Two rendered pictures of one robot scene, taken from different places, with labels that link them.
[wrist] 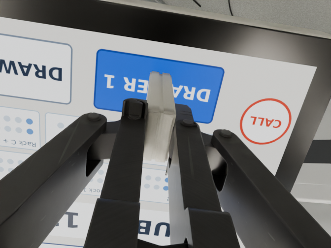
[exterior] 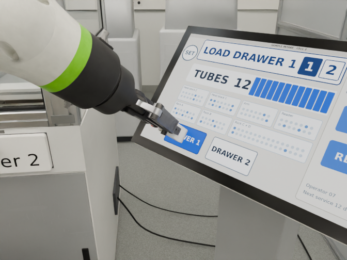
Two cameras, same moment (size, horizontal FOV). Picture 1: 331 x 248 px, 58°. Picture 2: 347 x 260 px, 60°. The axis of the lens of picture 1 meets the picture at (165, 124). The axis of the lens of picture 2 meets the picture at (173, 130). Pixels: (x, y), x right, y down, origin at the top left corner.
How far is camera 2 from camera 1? 0.45 m
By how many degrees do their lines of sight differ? 37
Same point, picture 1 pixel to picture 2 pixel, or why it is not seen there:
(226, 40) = (160, 148)
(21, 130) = (237, 129)
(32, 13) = (212, 171)
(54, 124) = (223, 129)
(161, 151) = not seen: hidden behind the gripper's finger
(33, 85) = (224, 146)
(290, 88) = (147, 129)
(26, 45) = (219, 161)
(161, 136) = not seen: hidden behind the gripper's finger
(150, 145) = not seen: hidden behind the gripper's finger
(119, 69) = (193, 146)
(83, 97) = (209, 138)
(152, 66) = (183, 144)
